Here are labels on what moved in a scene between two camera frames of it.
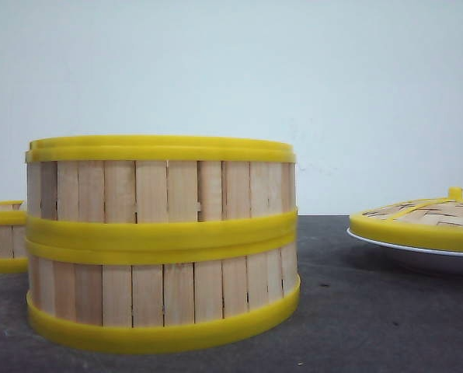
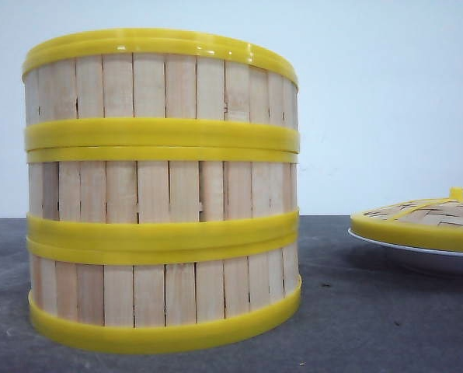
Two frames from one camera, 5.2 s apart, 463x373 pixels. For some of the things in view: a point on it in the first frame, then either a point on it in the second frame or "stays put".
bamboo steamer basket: (159, 190) stays put
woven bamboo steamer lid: (451, 224) stays put
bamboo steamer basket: (163, 297) stays put
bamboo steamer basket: (5, 237) -> (160, 91)
